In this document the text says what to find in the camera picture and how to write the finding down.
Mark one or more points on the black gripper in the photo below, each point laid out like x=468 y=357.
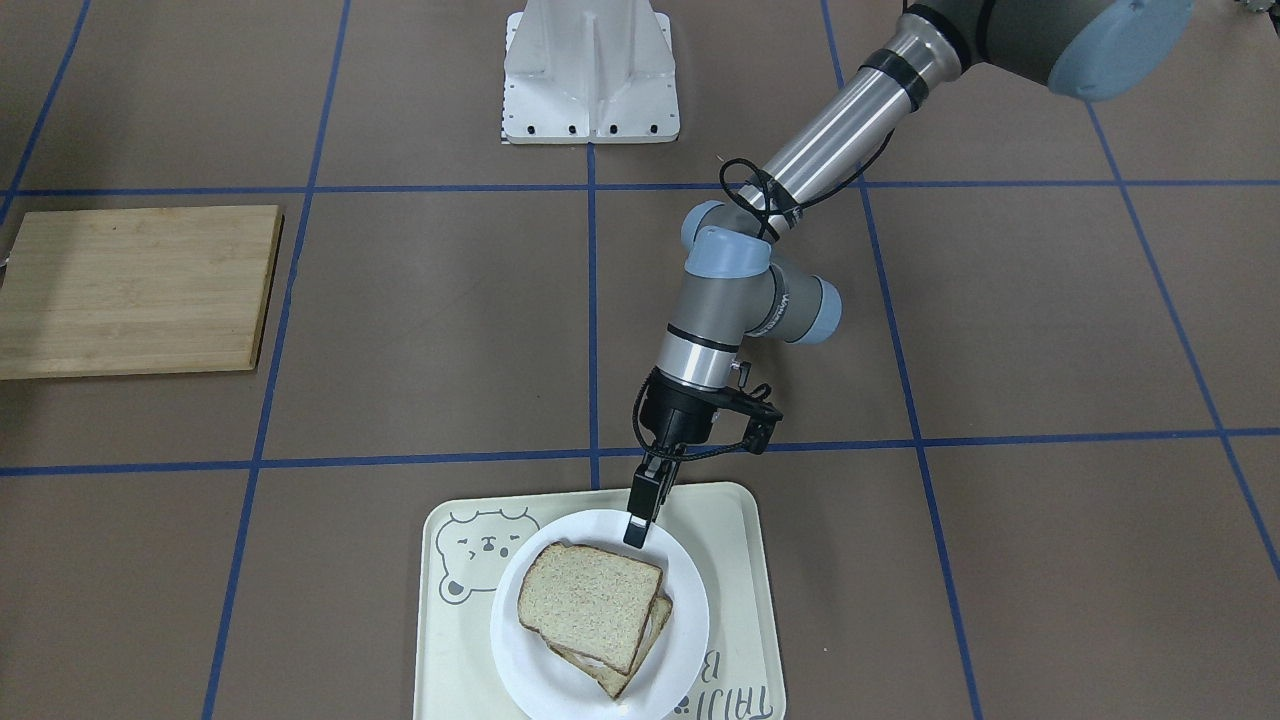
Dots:
x=677 y=412

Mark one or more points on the bread slice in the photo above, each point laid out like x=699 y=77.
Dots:
x=613 y=682
x=592 y=602

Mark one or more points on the white round plate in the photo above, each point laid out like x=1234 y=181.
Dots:
x=544 y=686

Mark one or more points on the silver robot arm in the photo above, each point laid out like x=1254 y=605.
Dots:
x=737 y=286

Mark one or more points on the cream bear serving tray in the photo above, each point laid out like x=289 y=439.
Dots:
x=467 y=545

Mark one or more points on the blue tape grid lines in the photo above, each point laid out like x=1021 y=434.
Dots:
x=1033 y=476

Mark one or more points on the wooden cutting board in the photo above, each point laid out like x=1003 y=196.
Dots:
x=138 y=291

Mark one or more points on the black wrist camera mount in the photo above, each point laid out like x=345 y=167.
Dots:
x=762 y=417

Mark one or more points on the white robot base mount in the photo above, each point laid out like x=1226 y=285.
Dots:
x=589 y=72

